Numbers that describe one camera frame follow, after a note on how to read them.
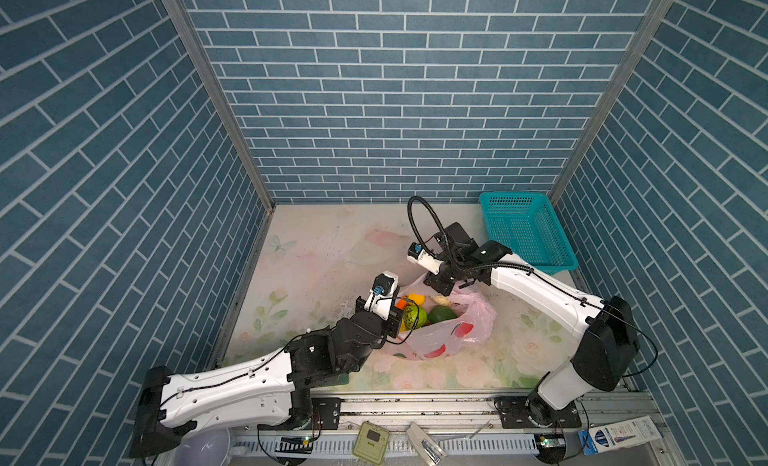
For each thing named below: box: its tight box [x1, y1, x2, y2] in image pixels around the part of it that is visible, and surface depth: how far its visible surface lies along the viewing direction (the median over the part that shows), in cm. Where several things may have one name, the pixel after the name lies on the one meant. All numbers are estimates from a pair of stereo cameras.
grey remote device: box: [406, 422, 448, 466], surface depth 70 cm
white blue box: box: [578, 415, 663, 455], surface depth 72 cm
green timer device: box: [352, 421, 390, 465], surface depth 70 cm
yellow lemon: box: [408, 293, 427, 305], surface depth 92 cm
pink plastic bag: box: [388, 288, 497, 360], surface depth 74 cm
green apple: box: [403, 305, 427, 330], surface depth 86 cm
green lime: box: [428, 305, 457, 323], surface depth 88 cm
